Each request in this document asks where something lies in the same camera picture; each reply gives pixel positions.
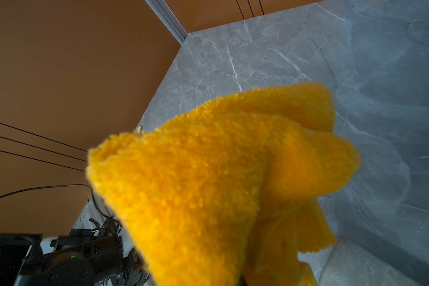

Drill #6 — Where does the orange fluffy cloth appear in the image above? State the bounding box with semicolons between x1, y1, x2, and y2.
86;82;361;286

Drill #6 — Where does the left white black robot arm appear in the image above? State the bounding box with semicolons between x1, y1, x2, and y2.
0;219;151;286

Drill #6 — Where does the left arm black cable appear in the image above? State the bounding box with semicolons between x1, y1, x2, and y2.
0;184;122;237

